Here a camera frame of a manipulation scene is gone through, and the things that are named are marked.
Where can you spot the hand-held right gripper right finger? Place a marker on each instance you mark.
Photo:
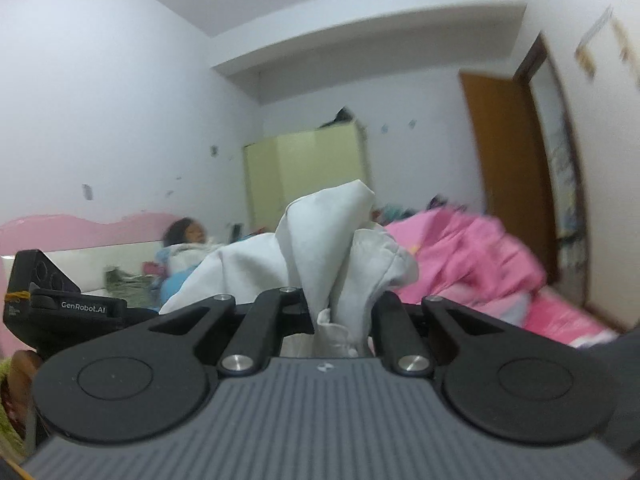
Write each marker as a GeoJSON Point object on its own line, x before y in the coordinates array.
{"type": "Point", "coordinates": [387, 320]}

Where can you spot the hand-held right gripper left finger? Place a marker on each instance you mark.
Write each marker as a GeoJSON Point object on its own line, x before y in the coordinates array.
{"type": "Point", "coordinates": [295, 320]}

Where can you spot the white garment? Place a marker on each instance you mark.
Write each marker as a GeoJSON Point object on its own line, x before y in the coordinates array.
{"type": "Point", "coordinates": [320, 240]}

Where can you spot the person's left forearm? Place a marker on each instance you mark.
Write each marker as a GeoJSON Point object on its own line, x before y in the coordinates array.
{"type": "Point", "coordinates": [7, 410]}

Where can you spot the person's left hand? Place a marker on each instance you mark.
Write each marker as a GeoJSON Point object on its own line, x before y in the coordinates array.
{"type": "Point", "coordinates": [22, 380]}

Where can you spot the grey patterned pillow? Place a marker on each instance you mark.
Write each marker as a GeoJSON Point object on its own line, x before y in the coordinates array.
{"type": "Point", "coordinates": [125, 287]}

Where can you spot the pink bed headboard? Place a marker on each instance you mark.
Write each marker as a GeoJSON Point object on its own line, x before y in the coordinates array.
{"type": "Point", "coordinates": [75, 230]}

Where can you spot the pink teal patterned quilt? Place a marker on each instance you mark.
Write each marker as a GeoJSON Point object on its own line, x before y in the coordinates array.
{"type": "Point", "coordinates": [450, 250]}

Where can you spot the pale yellow wardrobe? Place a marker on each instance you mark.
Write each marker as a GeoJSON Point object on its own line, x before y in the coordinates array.
{"type": "Point", "coordinates": [300, 170]}

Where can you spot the pink floral blanket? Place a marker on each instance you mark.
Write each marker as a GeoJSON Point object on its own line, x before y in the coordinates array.
{"type": "Point", "coordinates": [565, 320]}

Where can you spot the wooden door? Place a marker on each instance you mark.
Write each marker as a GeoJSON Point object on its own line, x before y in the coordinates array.
{"type": "Point", "coordinates": [505, 160]}

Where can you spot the small beige hanging item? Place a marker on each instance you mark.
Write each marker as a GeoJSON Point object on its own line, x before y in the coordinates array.
{"type": "Point", "coordinates": [586, 62]}

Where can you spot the dark brown door frame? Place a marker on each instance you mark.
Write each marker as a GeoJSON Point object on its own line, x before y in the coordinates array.
{"type": "Point", "coordinates": [527, 60]}

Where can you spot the wall hook rack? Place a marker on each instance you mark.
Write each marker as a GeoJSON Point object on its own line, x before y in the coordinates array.
{"type": "Point", "coordinates": [595, 27]}

